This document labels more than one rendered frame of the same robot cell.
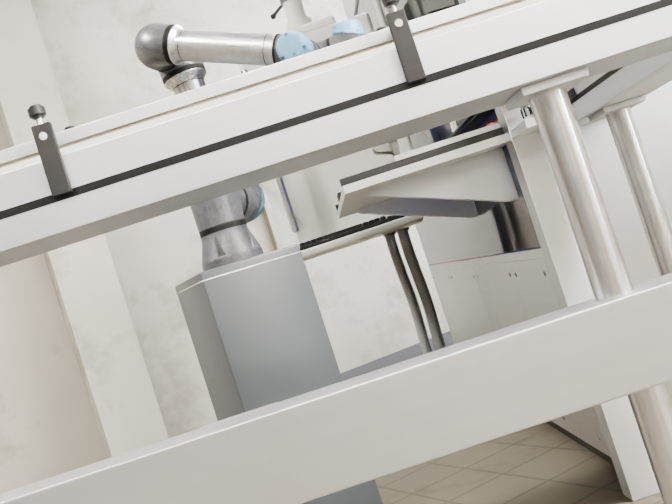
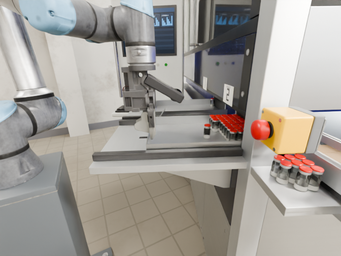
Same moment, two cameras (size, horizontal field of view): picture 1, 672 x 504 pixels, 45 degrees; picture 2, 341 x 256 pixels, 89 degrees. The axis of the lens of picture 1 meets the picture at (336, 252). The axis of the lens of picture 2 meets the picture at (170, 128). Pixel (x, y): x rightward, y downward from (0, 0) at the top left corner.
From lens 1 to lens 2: 154 cm
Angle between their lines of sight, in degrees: 22
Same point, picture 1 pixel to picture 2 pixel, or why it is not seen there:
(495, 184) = (217, 175)
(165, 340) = (93, 93)
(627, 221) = (299, 242)
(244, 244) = (10, 175)
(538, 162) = (261, 193)
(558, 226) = (251, 235)
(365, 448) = not seen: outside the picture
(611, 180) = (306, 217)
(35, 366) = not seen: hidden behind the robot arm
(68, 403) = not seen: hidden behind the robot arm
